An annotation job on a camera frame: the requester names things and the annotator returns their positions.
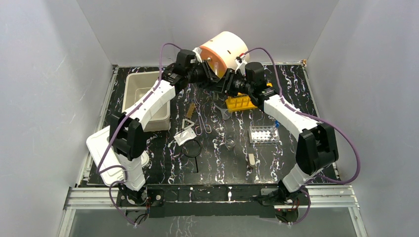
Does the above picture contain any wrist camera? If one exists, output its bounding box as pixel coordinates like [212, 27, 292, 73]
[193, 47, 203, 63]
[235, 53, 247, 75]

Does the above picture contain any cream plastic bin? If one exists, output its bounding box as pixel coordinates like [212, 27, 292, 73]
[122, 71, 170, 132]

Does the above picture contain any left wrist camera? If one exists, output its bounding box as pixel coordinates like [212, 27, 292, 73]
[193, 47, 203, 63]

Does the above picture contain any yellow test tube rack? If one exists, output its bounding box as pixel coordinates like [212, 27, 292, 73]
[226, 82, 276, 112]

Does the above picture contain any black ring clamp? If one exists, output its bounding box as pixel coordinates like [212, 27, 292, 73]
[182, 139, 202, 173]

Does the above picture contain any black base frame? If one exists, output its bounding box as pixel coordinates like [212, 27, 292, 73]
[116, 184, 309, 223]

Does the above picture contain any clear acrylic tube rack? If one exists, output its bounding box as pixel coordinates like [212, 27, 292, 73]
[249, 125, 280, 144]

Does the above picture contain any cylindrical drawer cabinet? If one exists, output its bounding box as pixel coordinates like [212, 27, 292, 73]
[199, 31, 250, 78]

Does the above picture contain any white bin lid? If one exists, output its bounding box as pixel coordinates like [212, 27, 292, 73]
[85, 125, 150, 187]

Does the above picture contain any clear plastic funnel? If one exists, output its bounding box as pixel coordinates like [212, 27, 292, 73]
[215, 105, 232, 120]

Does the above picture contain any white clay triangle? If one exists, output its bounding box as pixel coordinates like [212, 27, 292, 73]
[181, 118, 195, 131]

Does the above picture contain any small glass beaker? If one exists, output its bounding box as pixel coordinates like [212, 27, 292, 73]
[224, 132, 236, 150]

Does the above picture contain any purple cable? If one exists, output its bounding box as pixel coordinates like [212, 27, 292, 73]
[95, 42, 182, 226]
[240, 47, 361, 226]

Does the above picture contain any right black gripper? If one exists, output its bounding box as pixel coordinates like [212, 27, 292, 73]
[209, 69, 253, 98]

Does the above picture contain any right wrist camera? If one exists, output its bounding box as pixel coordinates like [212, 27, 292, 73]
[235, 53, 247, 75]

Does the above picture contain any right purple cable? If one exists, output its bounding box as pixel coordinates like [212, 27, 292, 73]
[240, 47, 361, 226]

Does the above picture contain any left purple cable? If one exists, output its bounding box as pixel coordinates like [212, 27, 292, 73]
[95, 42, 182, 226]

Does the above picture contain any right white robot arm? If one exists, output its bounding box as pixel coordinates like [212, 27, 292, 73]
[208, 62, 338, 204]

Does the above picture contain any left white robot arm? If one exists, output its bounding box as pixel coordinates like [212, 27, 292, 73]
[86, 47, 217, 205]

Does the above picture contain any glass test tube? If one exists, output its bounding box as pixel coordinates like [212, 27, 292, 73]
[213, 62, 220, 77]

